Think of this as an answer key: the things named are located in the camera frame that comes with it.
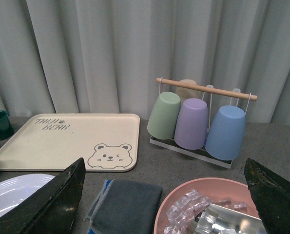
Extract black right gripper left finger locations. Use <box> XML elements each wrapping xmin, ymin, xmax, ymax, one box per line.
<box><xmin>0</xmin><ymin>157</ymin><xmax>86</xmax><ymax>234</ymax></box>

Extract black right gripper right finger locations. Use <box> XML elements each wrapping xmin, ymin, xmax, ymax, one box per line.
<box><xmin>244</xmin><ymin>158</ymin><xmax>290</xmax><ymax>234</ymax></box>

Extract white ribbed plate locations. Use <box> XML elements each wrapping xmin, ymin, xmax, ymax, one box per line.
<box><xmin>0</xmin><ymin>174</ymin><xmax>54</xmax><ymax>217</ymax></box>

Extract metal ice scoop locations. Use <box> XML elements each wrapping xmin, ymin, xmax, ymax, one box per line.
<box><xmin>191</xmin><ymin>204</ymin><xmax>266</xmax><ymax>234</ymax></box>

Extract pink bowl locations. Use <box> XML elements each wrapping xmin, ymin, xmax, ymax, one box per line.
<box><xmin>154</xmin><ymin>177</ymin><xmax>259</xmax><ymax>234</ymax></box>

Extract grey blue microfiber cloth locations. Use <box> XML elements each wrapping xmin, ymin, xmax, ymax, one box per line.
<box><xmin>88</xmin><ymin>179</ymin><xmax>163</xmax><ymax>234</ymax></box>

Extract blue tumbler cup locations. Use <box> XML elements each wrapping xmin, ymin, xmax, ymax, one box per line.
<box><xmin>205</xmin><ymin>105</ymin><xmax>246</xmax><ymax>161</ymax></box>

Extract cream bear serving tray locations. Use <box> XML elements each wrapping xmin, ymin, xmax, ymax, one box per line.
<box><xmin>0</xmin><ymin>114</ymin><xmax>140</xmax><ymax>172</ymax></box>

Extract clear ice cubes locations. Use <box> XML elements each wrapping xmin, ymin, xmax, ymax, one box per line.
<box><xmin>163</xmin><ymin>189</ymin><xmax>240</xmax><ymax>234</ymax></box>

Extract purple tumbler cup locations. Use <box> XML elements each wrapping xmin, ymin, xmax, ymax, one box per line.
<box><xmin>174</xmin><ymin>98</ymin><xmax>208</xmax><ymax>150</ymax></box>

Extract green tumbler cup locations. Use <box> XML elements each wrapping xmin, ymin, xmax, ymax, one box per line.
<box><xmin>147</xmin><ymin>92</ymin><xmax>181</xmax><ymax>139</ymax></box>

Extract beige tumbler cup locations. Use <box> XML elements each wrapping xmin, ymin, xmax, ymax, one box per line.
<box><xmin>175</xmin><ymin>79</ymin><xmax>199</xmax><ymax>104</ymax></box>

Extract white cup rack wooden handle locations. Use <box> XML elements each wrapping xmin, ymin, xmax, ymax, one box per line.
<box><xmin>149</xmin><ymin>77</ymin><xmax>258</xmax><ymax>169</ymax></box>

